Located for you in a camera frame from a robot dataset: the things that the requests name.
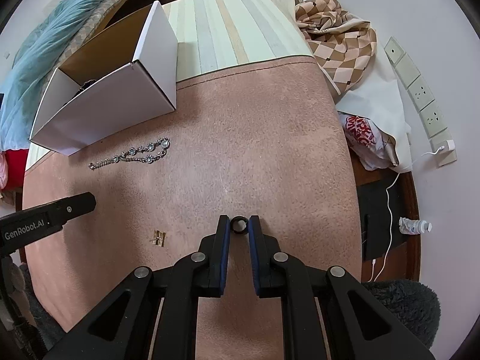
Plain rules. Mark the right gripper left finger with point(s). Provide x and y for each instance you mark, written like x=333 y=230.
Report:
x=219 y=257

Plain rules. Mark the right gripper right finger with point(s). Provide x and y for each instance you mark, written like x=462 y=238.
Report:
x=258 y=256

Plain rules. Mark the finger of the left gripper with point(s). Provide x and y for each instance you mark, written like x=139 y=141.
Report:
x=58 y=212

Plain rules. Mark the black fitness band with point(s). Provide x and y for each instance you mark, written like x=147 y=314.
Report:
x=86 y=85

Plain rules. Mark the small gold earring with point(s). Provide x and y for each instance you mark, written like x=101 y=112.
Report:
x=158 y=238

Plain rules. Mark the light blue duvet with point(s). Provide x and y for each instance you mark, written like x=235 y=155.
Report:
x=21 y=89

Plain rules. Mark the white cardboard box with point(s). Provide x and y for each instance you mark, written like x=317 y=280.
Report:
x=134 y=64

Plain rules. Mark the red printed plastic bag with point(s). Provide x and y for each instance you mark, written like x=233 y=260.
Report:
x=375 y=149

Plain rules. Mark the dark fuzzy seat cushion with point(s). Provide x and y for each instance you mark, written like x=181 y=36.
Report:
x=413 y=303

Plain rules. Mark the brown checkered cloth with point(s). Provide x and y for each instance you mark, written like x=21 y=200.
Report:
x=342 y=44

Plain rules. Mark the white wall outlet strip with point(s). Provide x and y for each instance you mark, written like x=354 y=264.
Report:
x=423 y=99

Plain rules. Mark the white charger with cable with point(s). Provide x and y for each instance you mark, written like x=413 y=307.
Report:
x=391 y=254

